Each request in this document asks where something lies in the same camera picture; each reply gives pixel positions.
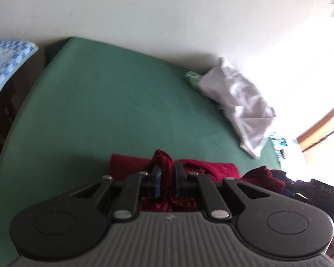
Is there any teal patterned cloth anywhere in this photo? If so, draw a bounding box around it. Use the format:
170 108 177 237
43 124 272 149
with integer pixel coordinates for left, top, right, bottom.
268 133 289 148

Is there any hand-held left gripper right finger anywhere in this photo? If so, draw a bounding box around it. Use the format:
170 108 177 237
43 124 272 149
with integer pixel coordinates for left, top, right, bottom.
174 162 271 223

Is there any black plastic crate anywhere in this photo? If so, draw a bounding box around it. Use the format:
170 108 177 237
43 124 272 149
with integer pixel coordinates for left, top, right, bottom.
0 47 54 179

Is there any white shirt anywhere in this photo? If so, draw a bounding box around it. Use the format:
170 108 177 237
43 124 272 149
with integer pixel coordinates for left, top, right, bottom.
198 56 277 160

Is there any blue floral white towel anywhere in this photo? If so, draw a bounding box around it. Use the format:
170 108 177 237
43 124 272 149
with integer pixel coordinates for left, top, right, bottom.
0 40 40 109

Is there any dark red knitted sweater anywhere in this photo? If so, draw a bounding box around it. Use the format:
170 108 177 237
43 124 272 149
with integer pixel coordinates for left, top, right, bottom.
109 149 286 212

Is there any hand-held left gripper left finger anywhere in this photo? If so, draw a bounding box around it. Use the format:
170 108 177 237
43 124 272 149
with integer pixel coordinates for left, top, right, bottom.
69 165 164 223

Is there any green striped white cloth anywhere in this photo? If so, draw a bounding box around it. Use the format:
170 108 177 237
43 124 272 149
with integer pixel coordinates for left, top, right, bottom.
184 70 204 89

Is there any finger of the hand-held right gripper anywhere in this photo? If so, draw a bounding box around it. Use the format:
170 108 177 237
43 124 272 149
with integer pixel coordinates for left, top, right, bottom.
274 170 299 198

